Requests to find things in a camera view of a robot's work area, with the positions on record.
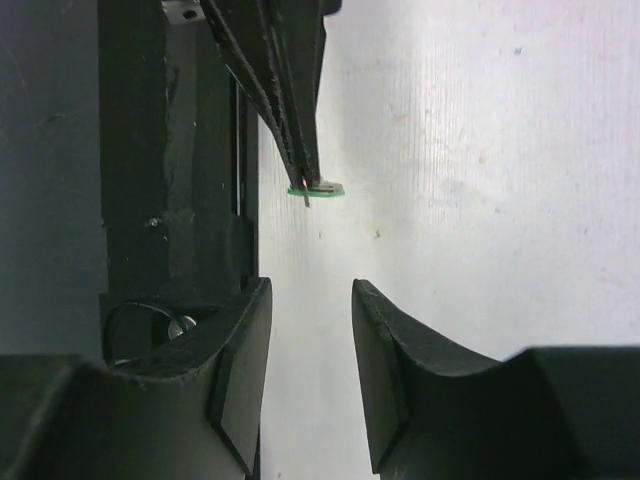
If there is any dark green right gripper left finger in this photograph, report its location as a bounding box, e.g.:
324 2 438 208
1 278 272 479

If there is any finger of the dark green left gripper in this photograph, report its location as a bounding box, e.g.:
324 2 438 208
270 0 325 188
201 0 305 190

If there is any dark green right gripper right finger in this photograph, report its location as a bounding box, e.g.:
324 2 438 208
352 280 639 479

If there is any key with green tag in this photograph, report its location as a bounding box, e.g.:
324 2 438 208
287 179 345 208

